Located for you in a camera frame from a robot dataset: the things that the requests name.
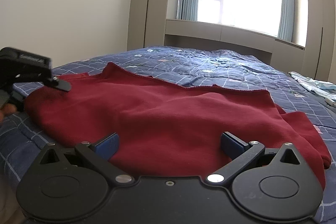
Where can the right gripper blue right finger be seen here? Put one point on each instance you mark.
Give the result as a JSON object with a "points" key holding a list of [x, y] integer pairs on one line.
{"points": [[243, 156]]}

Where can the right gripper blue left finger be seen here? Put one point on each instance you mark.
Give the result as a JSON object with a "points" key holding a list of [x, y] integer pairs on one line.
{"points": [[96, 156]]}

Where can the dark red sweater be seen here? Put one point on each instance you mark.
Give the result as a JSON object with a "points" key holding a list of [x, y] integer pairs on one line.
{"points": [[166, 129]]}

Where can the person's hand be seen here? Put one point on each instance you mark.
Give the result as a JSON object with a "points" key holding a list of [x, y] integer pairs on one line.
{"points": [[6, 110]]}

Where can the blue plaid quilt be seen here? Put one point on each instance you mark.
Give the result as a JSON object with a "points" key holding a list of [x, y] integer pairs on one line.
{"points": [[21, 141]]}

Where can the beige window bench cabinet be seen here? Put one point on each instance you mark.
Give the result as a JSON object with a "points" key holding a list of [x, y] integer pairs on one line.
{"points": [[283, 53]]}

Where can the white small box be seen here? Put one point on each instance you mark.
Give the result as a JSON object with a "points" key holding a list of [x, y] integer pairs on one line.
{"points": [[330, 102]]}

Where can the light blue folded cloth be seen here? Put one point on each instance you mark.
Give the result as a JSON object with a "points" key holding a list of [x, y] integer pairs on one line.
{"points": [[323, 89]]}

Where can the right beige wardrobe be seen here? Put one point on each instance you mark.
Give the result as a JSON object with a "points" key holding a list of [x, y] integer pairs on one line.
{"points": [[320, 39]]}

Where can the right blue curtain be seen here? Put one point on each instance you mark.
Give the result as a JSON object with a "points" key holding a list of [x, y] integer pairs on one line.
{"points": [[286, 26]]}

